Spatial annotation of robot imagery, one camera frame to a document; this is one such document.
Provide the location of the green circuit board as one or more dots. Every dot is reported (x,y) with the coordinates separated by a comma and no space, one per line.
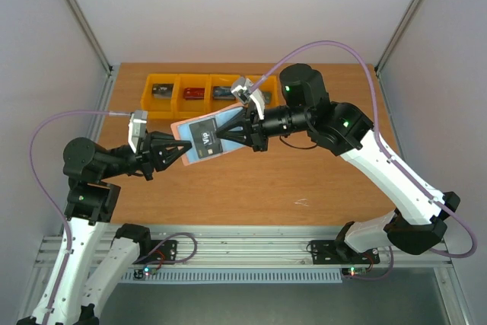
(143,274)
(354,271)

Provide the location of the left green circuit board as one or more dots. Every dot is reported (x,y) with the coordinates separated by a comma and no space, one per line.
(143,274)

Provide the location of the black credit card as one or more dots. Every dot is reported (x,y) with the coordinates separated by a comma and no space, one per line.
(205,141)

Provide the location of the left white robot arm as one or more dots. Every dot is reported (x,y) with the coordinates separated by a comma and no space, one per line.
(74,294)

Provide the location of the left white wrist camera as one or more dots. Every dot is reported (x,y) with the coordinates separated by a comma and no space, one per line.
(137,128)

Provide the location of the red card stack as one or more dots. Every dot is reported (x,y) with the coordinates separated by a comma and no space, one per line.
(194,93)

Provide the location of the grey slotted cable duct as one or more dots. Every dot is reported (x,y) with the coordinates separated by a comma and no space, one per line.
(203,276)

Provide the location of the teal card stack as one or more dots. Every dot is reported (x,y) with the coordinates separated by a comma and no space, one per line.
(267,97)

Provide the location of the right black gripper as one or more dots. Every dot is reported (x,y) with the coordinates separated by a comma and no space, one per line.
(256,131)

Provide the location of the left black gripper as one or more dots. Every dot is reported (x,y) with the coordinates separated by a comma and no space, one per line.
(153,151)

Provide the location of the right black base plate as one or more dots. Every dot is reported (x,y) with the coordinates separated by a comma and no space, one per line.
(324,252)

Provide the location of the yellow bin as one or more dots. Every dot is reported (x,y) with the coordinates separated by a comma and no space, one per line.
(158,108)
(271,84)
(225,80)
(185,109)

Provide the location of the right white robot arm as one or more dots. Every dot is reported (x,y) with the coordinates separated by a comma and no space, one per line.
(418,222)

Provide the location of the blue card stack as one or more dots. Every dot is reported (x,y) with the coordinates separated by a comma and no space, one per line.
(222,93)

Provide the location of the right green circuit board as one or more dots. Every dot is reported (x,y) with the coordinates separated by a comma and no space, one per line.
(354,271)

